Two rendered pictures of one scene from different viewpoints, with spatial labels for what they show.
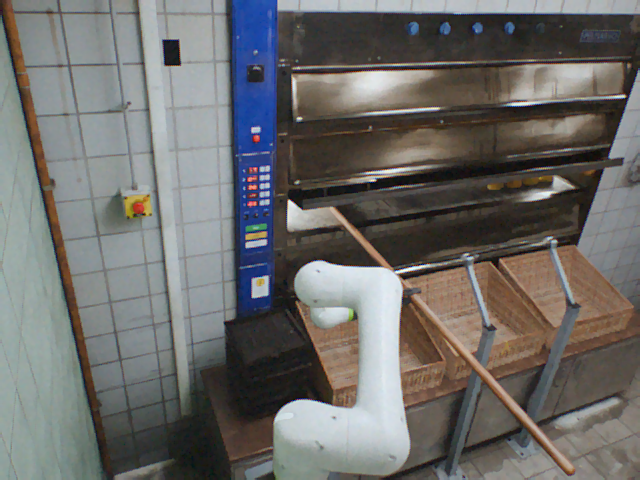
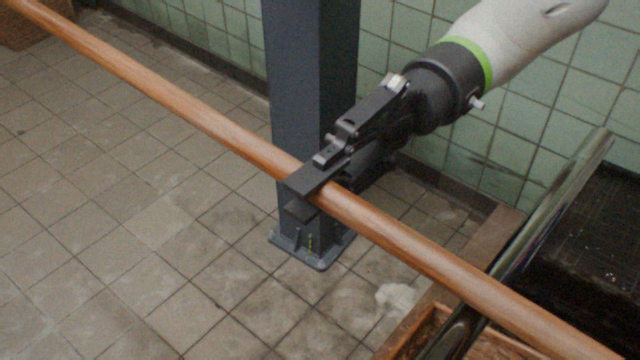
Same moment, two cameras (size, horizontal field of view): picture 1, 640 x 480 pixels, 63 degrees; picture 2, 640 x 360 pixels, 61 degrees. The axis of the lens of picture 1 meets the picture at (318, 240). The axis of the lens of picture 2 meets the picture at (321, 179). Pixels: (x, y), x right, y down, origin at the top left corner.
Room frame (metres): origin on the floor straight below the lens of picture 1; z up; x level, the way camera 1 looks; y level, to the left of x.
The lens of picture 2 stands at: (1.97, -0.51, 1.58)
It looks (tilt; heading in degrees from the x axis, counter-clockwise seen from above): 45 degrees down; 155
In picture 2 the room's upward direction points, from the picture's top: straight up
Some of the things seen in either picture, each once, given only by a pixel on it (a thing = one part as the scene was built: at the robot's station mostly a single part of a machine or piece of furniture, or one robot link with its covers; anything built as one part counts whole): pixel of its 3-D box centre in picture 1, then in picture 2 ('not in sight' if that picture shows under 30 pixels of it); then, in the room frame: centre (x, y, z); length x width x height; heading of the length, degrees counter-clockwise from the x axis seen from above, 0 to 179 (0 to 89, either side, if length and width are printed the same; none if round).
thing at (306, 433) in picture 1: (308, 446); not in sight; (0.78, -0.01, 1.36); 0.16 x 0.13 x 0.19; 89
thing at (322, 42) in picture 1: (487, 38); not in sight; (2.40, -0.66, 1.99); 1.80 x 0.08 x 0.21; 115
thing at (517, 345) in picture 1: (471, 316); not in sight; (2.14, -0.79, 0.72); 0.56 x 0.49 x 0.28; 116
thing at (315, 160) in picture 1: (470, 142); not in sight; (2.38, -0.67, 1.54); 1.79 x 0.11 x 0.19; 115
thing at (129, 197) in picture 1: (137, 202); not in sight; (1.70, 0.67, 1.46); 0.10 x 0.07 x 0.10; 115
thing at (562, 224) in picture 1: (450, 239); not in sight; (2.38, -0.67, 1.02); 1.79 x 0.11 x 0.19; 115
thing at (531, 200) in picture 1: (452, 213); not in sight; (2.40, -0.66, 1.16); 1.80 x 0.06 x 0.04; 115
